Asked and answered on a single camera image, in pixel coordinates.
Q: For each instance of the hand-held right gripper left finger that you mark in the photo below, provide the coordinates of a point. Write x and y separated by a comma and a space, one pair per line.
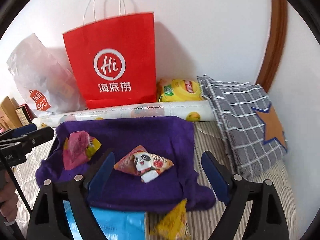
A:
102, 177

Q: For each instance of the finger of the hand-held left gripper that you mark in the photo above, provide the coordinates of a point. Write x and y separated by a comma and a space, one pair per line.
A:
41, 135
25, 130

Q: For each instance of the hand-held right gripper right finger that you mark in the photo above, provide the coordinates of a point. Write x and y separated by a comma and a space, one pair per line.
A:
215, 177

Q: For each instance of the pink snack packet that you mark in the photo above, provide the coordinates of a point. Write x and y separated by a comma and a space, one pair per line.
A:
76, 150

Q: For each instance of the panda print snack packet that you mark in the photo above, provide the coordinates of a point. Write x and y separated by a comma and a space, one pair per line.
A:
145, 163

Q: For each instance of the blue and white box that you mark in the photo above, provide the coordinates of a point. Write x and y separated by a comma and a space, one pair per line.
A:
117, 223

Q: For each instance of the yellow snack packet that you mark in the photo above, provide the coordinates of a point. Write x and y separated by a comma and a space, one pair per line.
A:
172, 220

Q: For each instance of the person's left hand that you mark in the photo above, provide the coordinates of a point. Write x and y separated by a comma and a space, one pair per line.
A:
7, 197

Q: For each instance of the white plastic bag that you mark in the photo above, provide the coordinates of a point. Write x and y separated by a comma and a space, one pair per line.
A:
42, 80

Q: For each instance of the purple cloth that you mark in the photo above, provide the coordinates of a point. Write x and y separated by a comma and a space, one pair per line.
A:
140, 135

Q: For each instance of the fruit print rolled sheet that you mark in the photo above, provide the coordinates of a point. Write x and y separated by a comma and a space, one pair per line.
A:
150, 111

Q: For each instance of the yellow drink mix bag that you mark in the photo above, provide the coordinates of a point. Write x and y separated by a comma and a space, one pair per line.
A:
180, 90

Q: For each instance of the red paper bag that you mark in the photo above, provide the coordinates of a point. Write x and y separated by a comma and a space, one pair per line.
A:
112, 65

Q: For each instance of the brown wooden door frame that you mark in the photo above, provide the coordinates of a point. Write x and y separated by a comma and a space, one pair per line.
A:
276, 42

